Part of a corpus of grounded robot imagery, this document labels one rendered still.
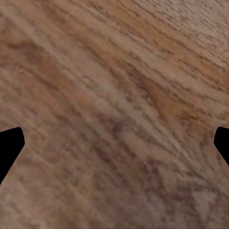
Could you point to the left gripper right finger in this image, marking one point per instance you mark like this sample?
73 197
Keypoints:
221 141

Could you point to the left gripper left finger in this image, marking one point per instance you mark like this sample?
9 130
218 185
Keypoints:
11 143

